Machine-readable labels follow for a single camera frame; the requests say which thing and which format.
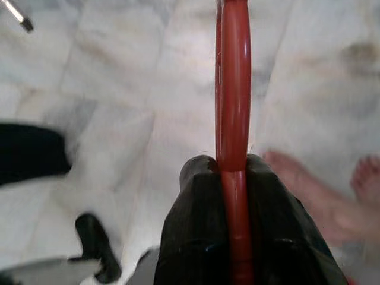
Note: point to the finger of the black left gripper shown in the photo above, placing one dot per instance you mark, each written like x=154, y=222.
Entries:
x=99, y=249

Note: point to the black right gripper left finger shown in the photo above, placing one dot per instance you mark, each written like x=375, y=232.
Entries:
x=196, y=222

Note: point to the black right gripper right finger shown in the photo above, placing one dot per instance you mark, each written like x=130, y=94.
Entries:
x=276, y=231

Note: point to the red plastic hanger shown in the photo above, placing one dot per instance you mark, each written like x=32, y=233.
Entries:
x=234, y=89

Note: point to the bare human foot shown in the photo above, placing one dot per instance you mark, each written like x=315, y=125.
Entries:
x=311, y=202
x=368, y=181

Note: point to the black shirt with logo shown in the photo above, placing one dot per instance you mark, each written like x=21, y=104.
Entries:
x=29, y=151

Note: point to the silver metal clothes rack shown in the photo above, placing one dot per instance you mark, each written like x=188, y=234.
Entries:
x=17, y=13

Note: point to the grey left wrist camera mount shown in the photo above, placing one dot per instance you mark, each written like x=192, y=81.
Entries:
x=44, y=273

